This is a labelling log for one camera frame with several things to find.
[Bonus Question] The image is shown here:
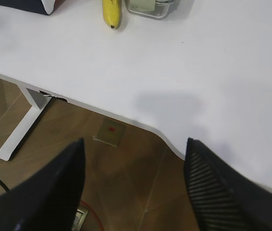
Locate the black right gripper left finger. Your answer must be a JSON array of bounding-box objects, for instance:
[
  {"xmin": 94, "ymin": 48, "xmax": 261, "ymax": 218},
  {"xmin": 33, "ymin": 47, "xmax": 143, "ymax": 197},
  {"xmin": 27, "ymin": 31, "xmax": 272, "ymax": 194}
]
[{"xmin": 0, "ymin": 138, "xmax": 85, "ymax": 231}]

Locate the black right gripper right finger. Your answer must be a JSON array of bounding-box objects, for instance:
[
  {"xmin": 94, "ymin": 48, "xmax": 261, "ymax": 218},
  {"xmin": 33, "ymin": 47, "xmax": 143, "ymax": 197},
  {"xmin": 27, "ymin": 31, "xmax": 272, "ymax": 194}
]
[{"xmin": 184, "ymin": 138, "xmax": 272, "ymax": 231}]

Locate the navy blue lunch bag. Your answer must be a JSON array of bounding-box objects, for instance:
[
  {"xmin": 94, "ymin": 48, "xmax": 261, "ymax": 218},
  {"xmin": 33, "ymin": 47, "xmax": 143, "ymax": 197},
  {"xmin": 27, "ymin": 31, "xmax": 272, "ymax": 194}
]
[{"xmin": 0, "ymin": 0, "xmax": 64, "ymax": 15}]

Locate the yellow banana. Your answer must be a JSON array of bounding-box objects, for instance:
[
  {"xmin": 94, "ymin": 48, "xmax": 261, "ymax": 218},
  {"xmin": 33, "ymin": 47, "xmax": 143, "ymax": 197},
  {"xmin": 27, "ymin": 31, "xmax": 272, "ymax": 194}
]
[{"xmin": 102, "ymin": 0, "xmax": 122, "ymax": 29}]

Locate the green lid glass container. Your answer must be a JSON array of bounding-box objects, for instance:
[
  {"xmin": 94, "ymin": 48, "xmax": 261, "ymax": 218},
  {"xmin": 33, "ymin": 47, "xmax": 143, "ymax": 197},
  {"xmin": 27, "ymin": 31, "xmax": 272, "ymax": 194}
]
[{"xmin": 125, "ymin": 0, "xmax": 175, "ymax": 20}]

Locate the open floor socket box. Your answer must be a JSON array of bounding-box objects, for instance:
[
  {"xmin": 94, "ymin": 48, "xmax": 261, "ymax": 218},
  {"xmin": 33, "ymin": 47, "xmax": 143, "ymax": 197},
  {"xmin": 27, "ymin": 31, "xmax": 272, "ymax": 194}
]
[{"xmin": 71, "ymin": 206, "xmax": 88, "ymax": 231}]

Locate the brass floor socket plate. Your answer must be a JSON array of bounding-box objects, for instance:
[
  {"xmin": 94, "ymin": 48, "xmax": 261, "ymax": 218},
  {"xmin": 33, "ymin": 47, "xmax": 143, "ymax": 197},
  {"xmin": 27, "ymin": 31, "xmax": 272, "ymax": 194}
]
[{"xmin": 93, "ymin": 118, "xmax": 126, "ymax": 147}]

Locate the white table leg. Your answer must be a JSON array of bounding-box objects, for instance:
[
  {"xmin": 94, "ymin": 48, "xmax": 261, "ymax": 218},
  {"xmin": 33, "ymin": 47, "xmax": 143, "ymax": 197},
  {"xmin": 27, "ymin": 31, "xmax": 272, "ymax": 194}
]
[{"xmin": 0, "ymin": 85, "xmax": 51, "ymax": 161}]

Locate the black tape on table edge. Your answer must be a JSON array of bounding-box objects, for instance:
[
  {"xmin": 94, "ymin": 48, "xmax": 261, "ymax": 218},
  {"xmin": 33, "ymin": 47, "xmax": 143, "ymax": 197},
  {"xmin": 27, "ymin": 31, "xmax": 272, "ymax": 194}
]
[{"xmin": 39, "ymin": 90, "xmax": 67, "ymax": 102}]

